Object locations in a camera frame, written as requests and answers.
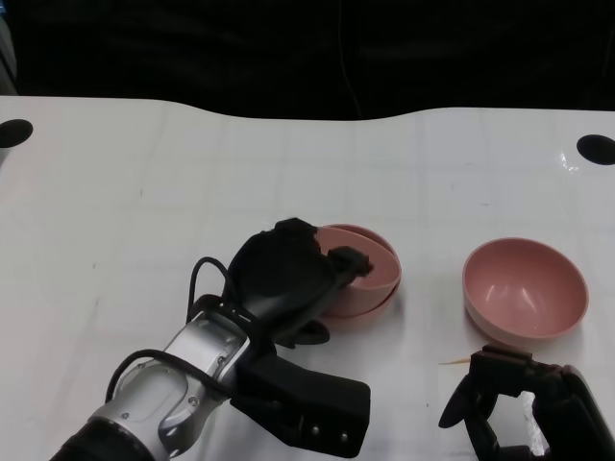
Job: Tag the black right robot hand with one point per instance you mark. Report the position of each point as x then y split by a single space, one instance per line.
576 408

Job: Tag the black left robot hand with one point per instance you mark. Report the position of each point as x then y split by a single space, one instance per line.
278 278

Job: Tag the pink plastic bowl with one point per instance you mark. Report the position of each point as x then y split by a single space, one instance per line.
360 307
382 271
523 288

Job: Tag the small wooden stick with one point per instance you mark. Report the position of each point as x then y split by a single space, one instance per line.
454 361

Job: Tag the black backdrop cloth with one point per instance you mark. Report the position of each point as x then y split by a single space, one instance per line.
240 53

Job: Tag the black table grommet hole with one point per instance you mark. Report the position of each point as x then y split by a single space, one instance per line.
14 133
597 150

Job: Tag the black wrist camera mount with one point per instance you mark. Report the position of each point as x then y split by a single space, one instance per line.
317 403

